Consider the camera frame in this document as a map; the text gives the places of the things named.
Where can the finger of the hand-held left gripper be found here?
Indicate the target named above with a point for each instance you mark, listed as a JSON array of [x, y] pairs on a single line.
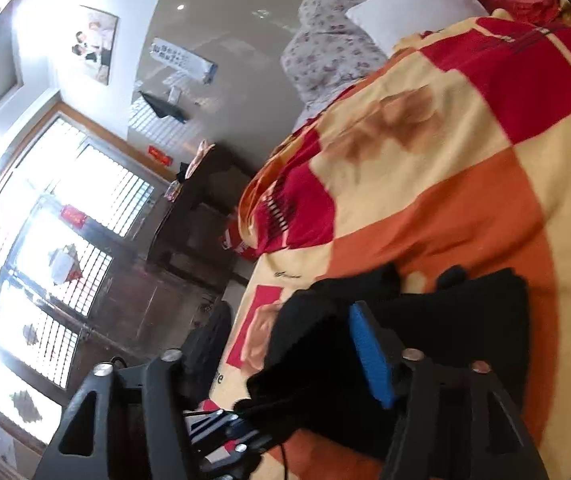
[[225, 422], [238, 450]]

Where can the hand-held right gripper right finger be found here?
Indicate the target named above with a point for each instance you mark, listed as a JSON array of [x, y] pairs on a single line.
[[373, 355]]

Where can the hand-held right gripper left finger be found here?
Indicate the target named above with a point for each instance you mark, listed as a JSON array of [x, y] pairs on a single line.
[[130, 410]]

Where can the black pants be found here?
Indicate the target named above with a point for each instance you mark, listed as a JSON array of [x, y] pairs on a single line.
[[315, 360]]

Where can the window with blinds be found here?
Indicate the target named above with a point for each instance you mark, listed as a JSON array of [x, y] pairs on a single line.
[[40, 260]]

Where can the dark wooden nightstand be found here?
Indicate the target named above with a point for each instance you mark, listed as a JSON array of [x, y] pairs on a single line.
[[200, 230]]

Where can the checkered printed blanket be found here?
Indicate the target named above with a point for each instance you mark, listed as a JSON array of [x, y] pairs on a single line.
[[465, 185]]

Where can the red window sticker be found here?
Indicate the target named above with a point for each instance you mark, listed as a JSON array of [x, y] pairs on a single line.
[[74, 216]]

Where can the pink item on desk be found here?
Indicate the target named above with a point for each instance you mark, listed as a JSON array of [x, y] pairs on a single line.
[[200, 160]]

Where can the dark hanging cloth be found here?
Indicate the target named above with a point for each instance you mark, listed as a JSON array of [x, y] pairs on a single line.
[[163, 106]]

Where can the grey floral pillow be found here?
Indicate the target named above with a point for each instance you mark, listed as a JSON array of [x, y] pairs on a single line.
[[330, 45]]

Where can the white pillow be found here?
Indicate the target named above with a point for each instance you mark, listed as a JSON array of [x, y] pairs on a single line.
[[415, 5]]

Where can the red wall sticker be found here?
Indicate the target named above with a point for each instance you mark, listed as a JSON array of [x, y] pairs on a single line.
[[159, 155]]

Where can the white wall notice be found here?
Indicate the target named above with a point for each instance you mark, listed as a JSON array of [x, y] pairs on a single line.
[[180, 57]]

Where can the wall poster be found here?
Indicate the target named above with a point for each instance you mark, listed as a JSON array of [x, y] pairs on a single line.
[[95, 45]]

